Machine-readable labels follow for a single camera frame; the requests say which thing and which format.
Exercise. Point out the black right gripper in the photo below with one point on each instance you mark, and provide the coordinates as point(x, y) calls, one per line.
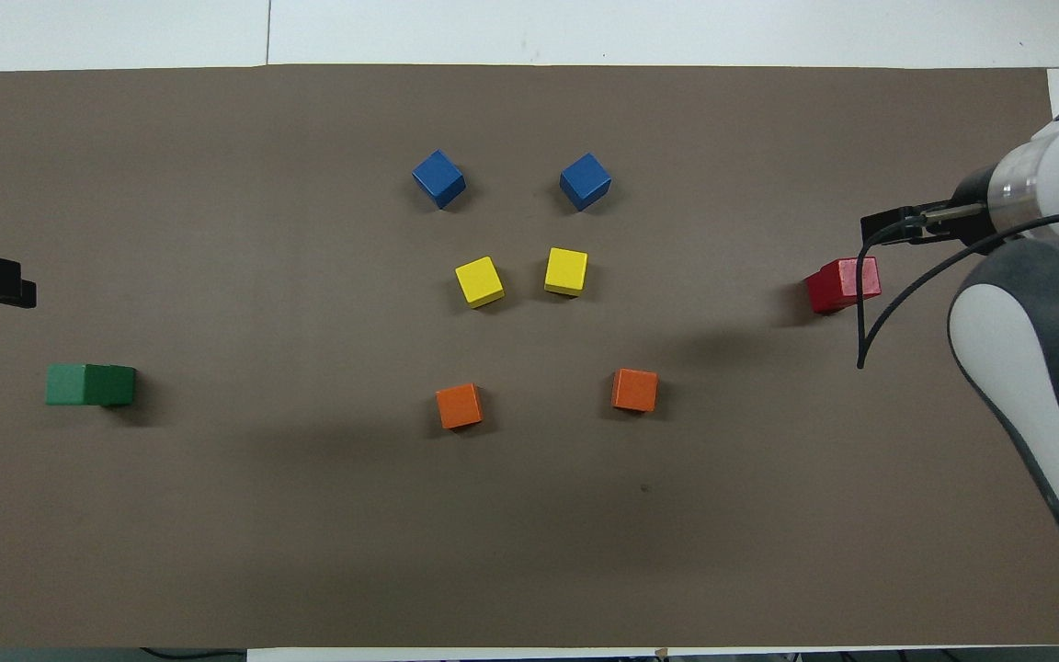
point(975, 198)

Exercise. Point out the blue wooden cube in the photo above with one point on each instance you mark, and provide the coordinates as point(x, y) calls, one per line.
point(438, 178)
point(585, 181)

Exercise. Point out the green wooden cube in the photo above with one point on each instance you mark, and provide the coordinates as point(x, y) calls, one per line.
point(125, 391)
point(65, 386)

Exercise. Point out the red wooden cube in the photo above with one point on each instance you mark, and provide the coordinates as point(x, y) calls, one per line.
point(856, 280)
point(813, 296)

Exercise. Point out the orange wooden cube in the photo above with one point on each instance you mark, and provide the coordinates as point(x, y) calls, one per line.
point(459, 406)
point(635, 390)

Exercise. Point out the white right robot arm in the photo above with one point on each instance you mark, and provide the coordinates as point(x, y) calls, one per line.
point(1026, 368)

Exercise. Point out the brown table mat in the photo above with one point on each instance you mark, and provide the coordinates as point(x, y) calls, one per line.
point(309, 515)

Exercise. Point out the yellow wooden cube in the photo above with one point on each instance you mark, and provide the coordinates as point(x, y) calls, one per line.
point(566, 271)
point(479, 281)

